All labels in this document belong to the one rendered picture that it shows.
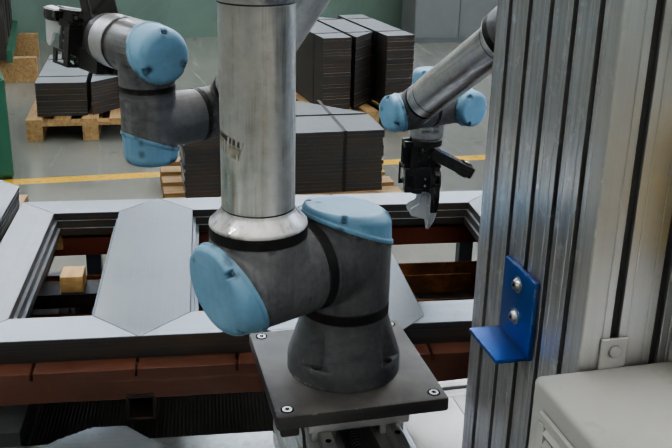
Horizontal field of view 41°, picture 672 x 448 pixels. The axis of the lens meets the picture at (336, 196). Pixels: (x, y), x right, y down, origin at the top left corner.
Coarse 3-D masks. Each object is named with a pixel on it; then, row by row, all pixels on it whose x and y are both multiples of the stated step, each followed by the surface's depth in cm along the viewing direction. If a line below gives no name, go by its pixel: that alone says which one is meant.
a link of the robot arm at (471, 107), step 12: (468, 96) 180; (480, 96) 181; (444, 108) 179; (456, 108) 180; (468, 108) 180; (480, 108) 182; (444, 120) 181; (456, 120) 183; (468, 120) 181; (480, 120) 183
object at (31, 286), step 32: (64, 224) 220; (96, 224) 222; (192, 224) 216; (416, 224) 233; (32, 288) 188; (192, 288) 186; (0, 352) 160; (32, 352) 161; (64, 352) 162; (96, 352) 163; (128, 352) 163; (160, 352) 164; (192, 352) 165; (224, 352) 166
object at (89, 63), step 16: (64, 16) 129; (80, 16) 129; (96, 16) 125; (64, 32) 130; (80, 32) 130; (64, 48) 130; (80, 48) 130; (64, 64) 131; (80, 64) 130; (96, 64) 127
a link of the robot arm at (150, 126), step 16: (128, 96) 118; (144, 96) 118; (160, 96) 119; (176, 96) 123; (192, 96) 124; (128, 112) 119; (144, 112) 118; (160, 112) 119; (176, 112) 121; (192, 112) 123; (128, 128) 120; (144, 128) 119; (160, 128) 120; (176, 128) 121; (192, 128) 123; (208, 128) 125; (128, 144) 121; (144, 144) 120; (160, 144) 120; (176, 144) 123; (128, 160) 122; (144, 160) 121; (160, 160) 121
